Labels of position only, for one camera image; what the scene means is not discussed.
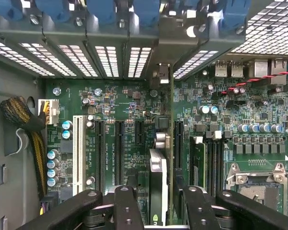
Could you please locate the white power connector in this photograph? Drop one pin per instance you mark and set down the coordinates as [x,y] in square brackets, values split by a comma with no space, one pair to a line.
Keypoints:
[53,112]

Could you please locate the long black expansion slot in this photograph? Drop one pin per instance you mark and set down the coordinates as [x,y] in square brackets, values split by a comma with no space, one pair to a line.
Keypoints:
[119,153]
[179,143]
[100,155]

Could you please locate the blue slot retention clip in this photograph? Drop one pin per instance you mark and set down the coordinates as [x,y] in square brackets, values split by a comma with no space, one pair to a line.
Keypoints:
[4,9]
[52,10]
[146,12]
[100,10]
[235,14]

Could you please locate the open black PC case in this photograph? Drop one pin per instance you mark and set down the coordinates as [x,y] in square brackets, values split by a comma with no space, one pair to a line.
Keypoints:
[14,83]

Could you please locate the CPU socket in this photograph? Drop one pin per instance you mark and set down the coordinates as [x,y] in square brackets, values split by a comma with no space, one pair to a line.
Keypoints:
[259,196]

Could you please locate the white expansion slot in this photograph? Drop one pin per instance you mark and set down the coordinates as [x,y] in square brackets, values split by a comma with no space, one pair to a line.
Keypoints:
[78,155]

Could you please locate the short black expansion slot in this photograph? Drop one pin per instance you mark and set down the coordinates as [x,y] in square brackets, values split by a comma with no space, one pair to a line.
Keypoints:
[139,133]

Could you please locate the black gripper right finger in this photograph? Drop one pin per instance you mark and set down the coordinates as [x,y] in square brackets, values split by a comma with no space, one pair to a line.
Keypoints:
[199,210]

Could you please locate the silver stacked port block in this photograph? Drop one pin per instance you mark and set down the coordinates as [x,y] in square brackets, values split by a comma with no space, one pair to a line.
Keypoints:
[278,72]
[259,69]

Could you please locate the green motherboard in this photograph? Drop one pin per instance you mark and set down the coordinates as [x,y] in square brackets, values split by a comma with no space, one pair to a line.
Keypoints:
[124,107]

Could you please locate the silver motherboard screw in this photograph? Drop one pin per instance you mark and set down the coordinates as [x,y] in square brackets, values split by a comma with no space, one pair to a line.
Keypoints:
[98,91]
[56,91]

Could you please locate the perforated metal slot cover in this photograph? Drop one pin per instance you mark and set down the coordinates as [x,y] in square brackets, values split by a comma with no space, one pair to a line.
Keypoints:
[50,60]
[26,60]
[108,61]
[194,64]
[138,62]
[80,61]

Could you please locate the empty black RAM slot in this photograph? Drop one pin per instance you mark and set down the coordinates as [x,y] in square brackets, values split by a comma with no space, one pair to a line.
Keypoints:
[209,167]
[214,167]

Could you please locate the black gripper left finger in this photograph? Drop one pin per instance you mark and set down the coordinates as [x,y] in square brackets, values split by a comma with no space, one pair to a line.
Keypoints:
[127,208]

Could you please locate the silver USB port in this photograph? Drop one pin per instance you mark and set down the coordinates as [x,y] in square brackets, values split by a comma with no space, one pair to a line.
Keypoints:
[221,69]
[237,69]

